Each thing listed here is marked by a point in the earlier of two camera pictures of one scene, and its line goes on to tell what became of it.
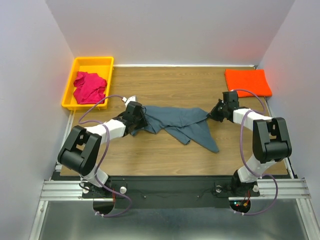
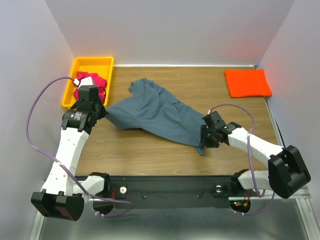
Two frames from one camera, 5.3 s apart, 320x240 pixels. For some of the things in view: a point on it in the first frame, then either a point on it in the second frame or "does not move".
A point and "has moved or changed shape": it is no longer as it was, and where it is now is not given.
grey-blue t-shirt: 183,123 has moved or changed shape
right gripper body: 216,111 -> 205,136
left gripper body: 141,120 -> 101,111
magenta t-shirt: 90,88 does not move
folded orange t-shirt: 253,80 does not move
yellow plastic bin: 103,66 does not move
